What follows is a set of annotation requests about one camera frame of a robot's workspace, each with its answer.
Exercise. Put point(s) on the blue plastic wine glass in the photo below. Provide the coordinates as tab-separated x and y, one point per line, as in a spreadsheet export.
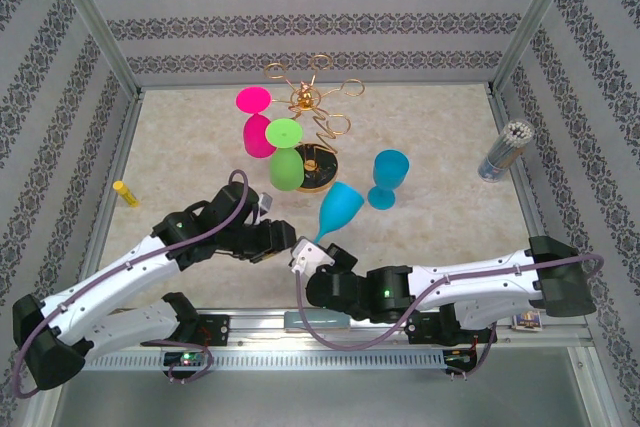
390	169
340	207

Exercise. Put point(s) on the green plastic wine glass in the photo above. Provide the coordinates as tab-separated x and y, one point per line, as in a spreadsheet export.
284	132

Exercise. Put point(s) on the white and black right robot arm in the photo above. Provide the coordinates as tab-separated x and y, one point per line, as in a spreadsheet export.
470	277

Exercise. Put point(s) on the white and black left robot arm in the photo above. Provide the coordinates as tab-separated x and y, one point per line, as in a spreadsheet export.
100	282

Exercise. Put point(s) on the pink plastic wine glass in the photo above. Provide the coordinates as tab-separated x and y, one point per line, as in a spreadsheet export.
254	99

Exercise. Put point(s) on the small circuit board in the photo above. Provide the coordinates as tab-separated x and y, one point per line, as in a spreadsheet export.
459	358
186	359

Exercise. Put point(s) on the yellow glue stick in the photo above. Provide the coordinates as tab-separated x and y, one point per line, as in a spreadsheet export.
125	193

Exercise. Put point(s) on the small printed matchbox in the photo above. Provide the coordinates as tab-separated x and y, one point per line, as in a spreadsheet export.
528	321

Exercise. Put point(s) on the clear tube of pencils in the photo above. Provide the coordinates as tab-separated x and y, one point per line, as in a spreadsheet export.
502	152

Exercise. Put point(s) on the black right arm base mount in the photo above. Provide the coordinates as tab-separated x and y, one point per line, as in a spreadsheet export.
422	332

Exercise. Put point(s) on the grey block on rail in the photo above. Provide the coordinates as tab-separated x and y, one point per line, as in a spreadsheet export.
315	320

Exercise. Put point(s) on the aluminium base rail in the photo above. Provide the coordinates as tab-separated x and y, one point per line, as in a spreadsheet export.
260	327

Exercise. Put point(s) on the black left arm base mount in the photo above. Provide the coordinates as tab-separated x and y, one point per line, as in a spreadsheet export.
215	329

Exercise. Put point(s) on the aluminium frame post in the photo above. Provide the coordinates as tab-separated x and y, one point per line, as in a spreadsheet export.
95	22
535	22

